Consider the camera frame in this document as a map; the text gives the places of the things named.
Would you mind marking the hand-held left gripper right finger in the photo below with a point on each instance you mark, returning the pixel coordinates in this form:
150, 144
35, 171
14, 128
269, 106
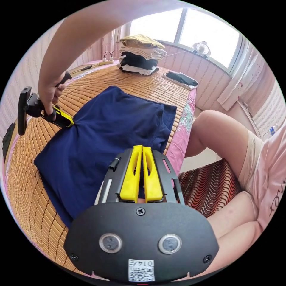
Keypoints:
152, 178

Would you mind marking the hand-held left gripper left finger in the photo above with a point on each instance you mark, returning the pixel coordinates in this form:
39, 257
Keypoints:
131, 176

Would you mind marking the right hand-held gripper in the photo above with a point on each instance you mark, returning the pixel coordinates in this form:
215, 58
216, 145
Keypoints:
33, 105

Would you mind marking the dark blue short sleeve shirt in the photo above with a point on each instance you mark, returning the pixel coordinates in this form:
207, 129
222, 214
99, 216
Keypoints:
100, 134

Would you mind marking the person's right forearm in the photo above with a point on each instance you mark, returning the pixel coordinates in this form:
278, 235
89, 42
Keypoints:
60, 44

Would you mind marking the person's right hand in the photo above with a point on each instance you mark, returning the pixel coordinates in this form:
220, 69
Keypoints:
49, 95

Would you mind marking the red black wavy cushion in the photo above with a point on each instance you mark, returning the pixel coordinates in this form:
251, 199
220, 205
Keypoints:
205, 185

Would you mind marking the white power strip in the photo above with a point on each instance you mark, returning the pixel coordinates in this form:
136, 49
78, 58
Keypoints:
107, 62

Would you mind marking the bed with woven mat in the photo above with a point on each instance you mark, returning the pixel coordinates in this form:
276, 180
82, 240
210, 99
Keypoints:
29, 178

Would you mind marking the person's body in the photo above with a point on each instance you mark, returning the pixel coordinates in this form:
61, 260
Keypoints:
223, 134

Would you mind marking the pile of clothes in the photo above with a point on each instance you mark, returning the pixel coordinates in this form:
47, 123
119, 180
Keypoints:
138, 60

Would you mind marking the black folded garment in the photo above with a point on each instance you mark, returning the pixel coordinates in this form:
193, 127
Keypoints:
181, 78

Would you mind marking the pink white curtain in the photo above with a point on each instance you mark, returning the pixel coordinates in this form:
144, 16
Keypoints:
236, 89

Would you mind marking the small white fan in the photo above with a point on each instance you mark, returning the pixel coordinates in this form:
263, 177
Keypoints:
202, 48

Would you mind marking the window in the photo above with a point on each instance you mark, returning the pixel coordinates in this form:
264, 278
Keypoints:
212, 29

